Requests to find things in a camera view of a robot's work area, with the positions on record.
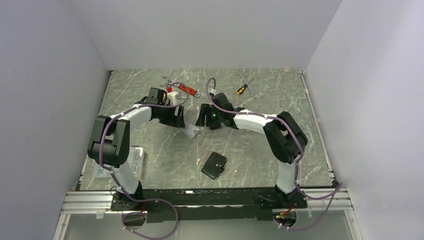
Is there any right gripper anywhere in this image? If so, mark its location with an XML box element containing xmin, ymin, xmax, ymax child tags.
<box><xmin>195</xmin><ymin>104</ymin><xmax>223</xmax><ymax>128</ymax></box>

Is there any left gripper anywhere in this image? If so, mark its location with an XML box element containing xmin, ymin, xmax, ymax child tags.
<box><xmin>157</xmin><ymin>102</ymin><xmax>185</xmax><ymax>128</ymax></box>

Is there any silver VIP credit card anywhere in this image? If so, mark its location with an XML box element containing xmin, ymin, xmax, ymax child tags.
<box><xmin>184</xmin><ymin>123</ymin><xmax>201</xmax><ymax>137</ymax></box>

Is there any black leather card holder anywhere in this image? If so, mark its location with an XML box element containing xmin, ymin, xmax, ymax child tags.
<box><xmin>201</xmin><ymin>151</ymin><xmax>227</xmax><ymax>180</ymax></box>

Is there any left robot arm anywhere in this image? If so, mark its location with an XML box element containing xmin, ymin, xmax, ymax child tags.
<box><xmin>87</xmin><ymin>87</ymin><xmax>185</xmax><ymax>210</ymax></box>

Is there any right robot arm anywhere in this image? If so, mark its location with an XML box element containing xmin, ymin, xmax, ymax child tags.
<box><xmin>195</xmin><ymin>93</ymin><xmax>308</xmax><ymax>208</ymax></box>

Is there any black yellow small screwdriver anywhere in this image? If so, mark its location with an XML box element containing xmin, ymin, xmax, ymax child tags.
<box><xmin>236</xmin><ymin>78</ymin><xmax>254</xmax><ymax>95</ymax></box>

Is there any silver open-end wrench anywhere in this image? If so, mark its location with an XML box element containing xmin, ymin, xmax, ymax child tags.
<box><xmin>235</xmin><ymin>69</ymin><xmax>260</xmax><ymax>99</ymax></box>

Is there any clear plastic screw box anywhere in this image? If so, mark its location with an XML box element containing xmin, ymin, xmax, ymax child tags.
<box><xmin>92</xmin><ymin>145</ymin><xmax>145</xmax><ymax>179</ymax></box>

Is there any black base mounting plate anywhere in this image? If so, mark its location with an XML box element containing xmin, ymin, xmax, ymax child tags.
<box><xmin>110</xmin><ymin>187</ymin><xmax>308</xmax><ymax>223</ymax></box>

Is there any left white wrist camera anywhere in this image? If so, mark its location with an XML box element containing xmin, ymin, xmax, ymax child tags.
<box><xmin>166</xmin><ymin>87</ymin><xmax>181</xmax><ymax>106</ymax></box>

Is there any red handled adjustable wrench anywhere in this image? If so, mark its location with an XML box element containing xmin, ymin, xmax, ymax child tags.
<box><xmin>162</xmin><ymin>76</ymin><xmax>201</xmax><ymax>98</ymax></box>

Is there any aluminium frame rail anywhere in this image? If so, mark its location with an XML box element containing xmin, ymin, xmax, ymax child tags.
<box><xmin>53</xmin><ymin>187</ymin><xmax>363</xmax><ymax>240</ymax></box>

